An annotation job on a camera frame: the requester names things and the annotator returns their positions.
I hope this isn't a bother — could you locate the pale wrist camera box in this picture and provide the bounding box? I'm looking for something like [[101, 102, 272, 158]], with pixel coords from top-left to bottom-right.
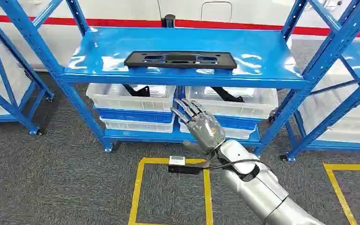
[[168, 156, 210, 175]]

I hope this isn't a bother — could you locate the black angled plastic part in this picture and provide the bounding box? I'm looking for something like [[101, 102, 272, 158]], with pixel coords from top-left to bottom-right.
[[122, 84, 151, 98], [211, 86, 245, 103]]

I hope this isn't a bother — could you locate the black post with antenna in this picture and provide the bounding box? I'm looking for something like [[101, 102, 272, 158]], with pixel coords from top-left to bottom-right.
[[157, 0, 177, 29]]

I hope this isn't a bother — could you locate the black plastic car panel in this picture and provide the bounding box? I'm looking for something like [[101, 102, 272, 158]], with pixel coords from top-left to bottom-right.
[[123, 50, 238, 70]]

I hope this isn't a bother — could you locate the blue metal shelf rack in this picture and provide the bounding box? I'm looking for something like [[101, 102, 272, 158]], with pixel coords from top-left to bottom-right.
[[0, 4, 55, 136], [280, 39, 360, 162], [0, 0, 360, 153]]

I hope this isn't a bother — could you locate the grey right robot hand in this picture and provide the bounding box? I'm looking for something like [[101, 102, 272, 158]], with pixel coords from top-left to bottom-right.
[[170, 98, 226, 155]]

